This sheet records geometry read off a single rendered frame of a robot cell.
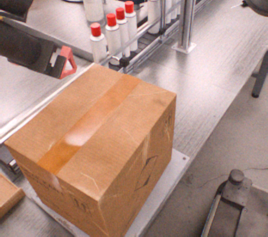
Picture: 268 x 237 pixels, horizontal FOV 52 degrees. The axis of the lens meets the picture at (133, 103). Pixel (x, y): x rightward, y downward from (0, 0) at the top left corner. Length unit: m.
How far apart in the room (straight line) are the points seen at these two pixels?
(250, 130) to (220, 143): 0.26
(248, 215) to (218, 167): 0.49
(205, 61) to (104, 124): 0.74
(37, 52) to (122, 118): 0.21
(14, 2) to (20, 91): 0.70
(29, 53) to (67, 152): 0.20
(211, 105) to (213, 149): 0.94
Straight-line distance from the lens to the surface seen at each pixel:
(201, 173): 1.83
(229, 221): 1.46
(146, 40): 1.25
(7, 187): 0.91
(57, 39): 1.36
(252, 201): 1.53
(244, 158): 1.96
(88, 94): 0.65
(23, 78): 1.25
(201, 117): 0.98
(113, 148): 0.53
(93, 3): 1.33
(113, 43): 1.06
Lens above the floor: 1.55
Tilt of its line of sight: 45 degrees down
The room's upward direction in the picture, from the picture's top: 4 degrees counter-clockwise
